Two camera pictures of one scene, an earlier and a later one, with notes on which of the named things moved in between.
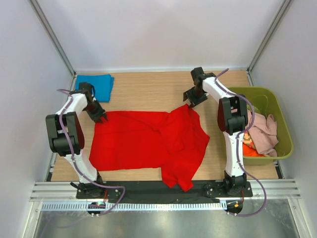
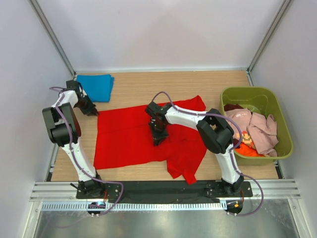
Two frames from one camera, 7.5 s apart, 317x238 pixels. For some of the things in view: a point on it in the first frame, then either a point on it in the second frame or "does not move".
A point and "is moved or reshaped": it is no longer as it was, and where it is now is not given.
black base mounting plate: (157, 192) does not move
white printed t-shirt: (247, 140) does not move
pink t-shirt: (263, 132) does not move
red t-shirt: (173, 141) is moved or reshaped
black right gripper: (193, 101) to (157, 138)
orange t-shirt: (250, 151) does not move
